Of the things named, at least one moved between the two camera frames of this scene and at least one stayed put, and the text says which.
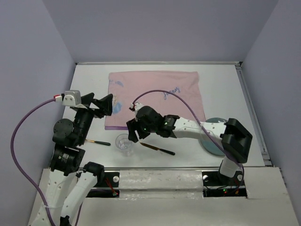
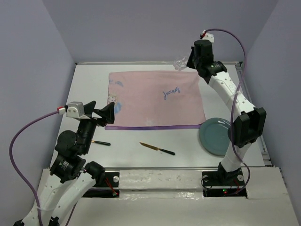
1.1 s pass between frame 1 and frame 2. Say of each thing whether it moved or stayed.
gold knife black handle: stayed
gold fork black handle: stayed
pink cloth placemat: stayed
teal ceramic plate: stayed
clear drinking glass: moved
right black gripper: moved
